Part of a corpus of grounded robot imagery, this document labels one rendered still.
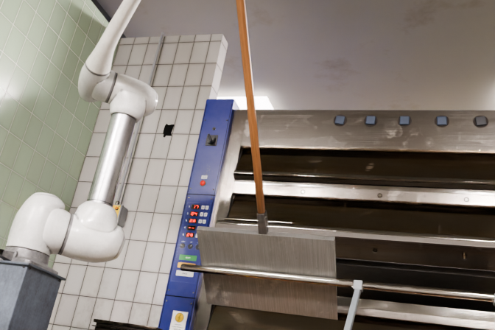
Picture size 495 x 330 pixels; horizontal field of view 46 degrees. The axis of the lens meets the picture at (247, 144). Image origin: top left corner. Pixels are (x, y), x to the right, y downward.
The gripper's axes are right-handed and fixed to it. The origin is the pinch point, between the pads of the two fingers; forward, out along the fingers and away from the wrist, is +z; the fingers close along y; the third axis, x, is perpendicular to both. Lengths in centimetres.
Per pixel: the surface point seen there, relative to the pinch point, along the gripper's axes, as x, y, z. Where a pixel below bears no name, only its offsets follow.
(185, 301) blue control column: -148, -12, -43
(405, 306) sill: -144, -21, 54
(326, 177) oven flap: -105, -59, 16
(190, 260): -135, -26, -45
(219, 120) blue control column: -85, -82, -45
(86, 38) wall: -41, -92, -121
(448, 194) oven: -111, -59, 70
